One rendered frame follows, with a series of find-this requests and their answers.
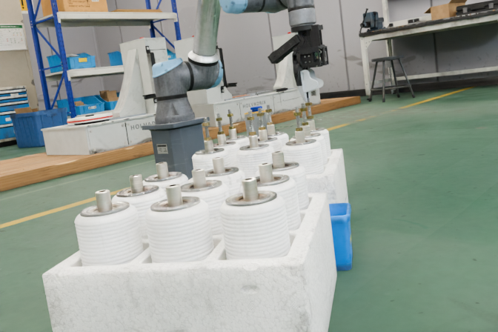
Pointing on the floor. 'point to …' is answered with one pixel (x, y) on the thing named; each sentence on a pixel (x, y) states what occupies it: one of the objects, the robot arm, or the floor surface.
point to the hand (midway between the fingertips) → (304, 98)
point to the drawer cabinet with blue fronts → (12, 95)
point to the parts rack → (92, 19)
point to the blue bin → (342, 235)
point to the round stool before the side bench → (393, 76)
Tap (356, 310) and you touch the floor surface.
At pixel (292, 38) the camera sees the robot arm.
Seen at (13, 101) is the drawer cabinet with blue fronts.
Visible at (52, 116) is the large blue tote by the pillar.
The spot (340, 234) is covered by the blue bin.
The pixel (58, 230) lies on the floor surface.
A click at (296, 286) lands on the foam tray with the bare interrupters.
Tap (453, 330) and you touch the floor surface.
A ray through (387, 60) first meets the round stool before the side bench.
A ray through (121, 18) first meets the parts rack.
